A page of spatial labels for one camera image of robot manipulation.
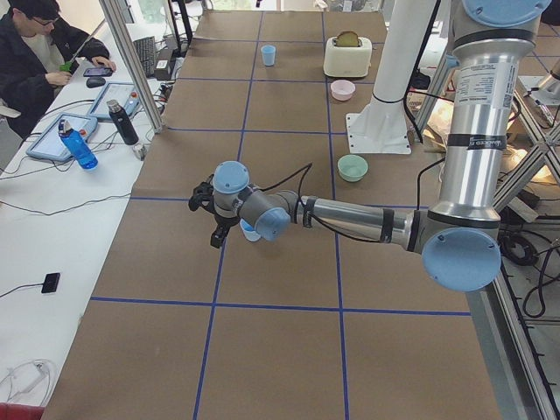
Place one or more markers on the aluminium frame post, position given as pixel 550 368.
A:
pixel 114 18

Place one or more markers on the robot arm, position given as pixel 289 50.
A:
pixel 456 237

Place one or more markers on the cream toaster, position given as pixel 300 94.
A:
pixel 347 62

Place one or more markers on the black thermos bottle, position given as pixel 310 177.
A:
pixel 122 122

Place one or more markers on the green bowl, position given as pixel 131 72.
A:
pixel 352 168

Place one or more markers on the smartphone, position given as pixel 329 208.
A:
pixel 98 72

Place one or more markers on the blue water bottle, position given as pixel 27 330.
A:
pixel 76 145

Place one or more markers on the teach pendant tablet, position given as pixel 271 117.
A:
pixel 48 145
pixel 124 93

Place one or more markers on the black computer mouse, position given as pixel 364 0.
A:
pixel 95 82

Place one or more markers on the far teach pendant tablet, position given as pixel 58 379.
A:
pixel 124 93

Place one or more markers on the blue cup near arm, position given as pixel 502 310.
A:
pixel 268 53

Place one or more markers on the small black box device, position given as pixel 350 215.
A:
pixel 51 282

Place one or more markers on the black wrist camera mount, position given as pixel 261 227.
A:
pixel 203 196

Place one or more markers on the pink bowl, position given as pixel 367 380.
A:
pixel 342 90

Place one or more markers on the black keyboard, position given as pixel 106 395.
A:
pixel 146 53

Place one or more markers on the seated person in black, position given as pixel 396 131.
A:
pixel 36 42

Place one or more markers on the blue cup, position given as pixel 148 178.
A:
pixel 249 232

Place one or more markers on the near teach pendant tablet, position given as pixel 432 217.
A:
pixel 48 145

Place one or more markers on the toast slice in toaster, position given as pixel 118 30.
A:
pixel 347 39

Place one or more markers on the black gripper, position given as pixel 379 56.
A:
pixel 223 222

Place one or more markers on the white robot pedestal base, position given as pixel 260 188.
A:
pixel 381 128

